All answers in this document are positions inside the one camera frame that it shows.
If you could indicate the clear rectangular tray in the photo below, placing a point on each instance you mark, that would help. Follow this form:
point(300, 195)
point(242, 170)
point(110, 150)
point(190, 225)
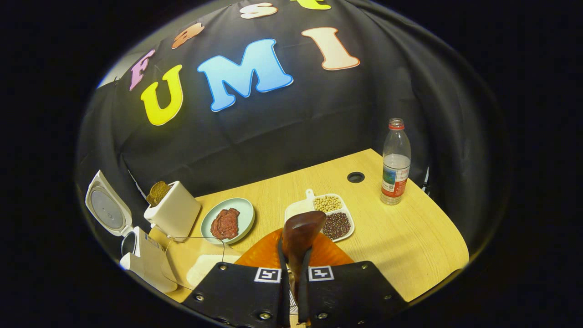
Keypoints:
point(205, 269)

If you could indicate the heap of red beans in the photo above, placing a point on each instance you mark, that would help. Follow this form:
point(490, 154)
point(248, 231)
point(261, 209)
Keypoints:
point(338, 225)

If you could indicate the clear plastic water bottle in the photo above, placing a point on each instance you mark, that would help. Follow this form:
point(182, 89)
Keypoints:
point(395, 173)

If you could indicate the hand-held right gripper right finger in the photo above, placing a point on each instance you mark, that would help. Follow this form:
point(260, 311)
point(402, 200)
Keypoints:
point(350, 291)

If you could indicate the pale green round plate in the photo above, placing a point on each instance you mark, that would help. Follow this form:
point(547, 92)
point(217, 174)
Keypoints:
point(243, 214)

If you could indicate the white toaster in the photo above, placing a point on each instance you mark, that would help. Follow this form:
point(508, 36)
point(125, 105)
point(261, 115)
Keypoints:
point(175, 214)

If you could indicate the white compartment dish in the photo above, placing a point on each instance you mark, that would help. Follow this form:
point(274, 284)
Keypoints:
point(298, 209)

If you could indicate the red meat slices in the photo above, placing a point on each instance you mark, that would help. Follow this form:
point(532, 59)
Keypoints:
point(225, 224)

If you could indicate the white rice cooker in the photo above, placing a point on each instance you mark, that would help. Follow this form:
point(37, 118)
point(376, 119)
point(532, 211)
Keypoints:
point(145, 264)

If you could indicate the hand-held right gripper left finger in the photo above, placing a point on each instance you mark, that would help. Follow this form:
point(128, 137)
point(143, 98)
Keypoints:
point(237, 291)

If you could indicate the dark wooden spoon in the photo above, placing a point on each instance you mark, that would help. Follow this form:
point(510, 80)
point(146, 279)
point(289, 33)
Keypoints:
point(300, 232)

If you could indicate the brown bread slice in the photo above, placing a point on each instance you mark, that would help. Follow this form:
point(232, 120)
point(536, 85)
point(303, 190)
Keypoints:
point(158, 193)

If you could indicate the black backdrop cloth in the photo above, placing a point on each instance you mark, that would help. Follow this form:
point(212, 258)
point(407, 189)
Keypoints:
point(319, 114)

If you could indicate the heap of yellow soybeans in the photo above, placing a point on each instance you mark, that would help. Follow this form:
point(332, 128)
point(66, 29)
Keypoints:
point(327, 203)

